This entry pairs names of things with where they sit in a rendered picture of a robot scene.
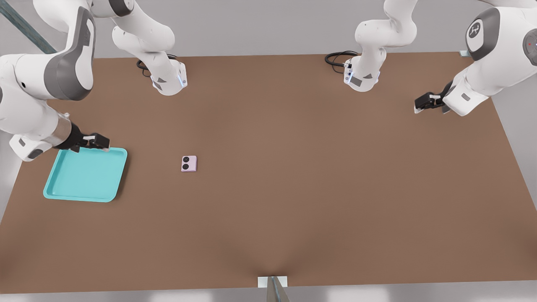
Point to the pale blue-green tray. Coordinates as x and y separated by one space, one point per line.
86 176

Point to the pale lilac phone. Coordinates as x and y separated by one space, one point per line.
189 163

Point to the silver frame post foot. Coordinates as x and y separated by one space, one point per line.
464 53

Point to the silver frame post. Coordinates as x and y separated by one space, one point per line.
275 290
25 25

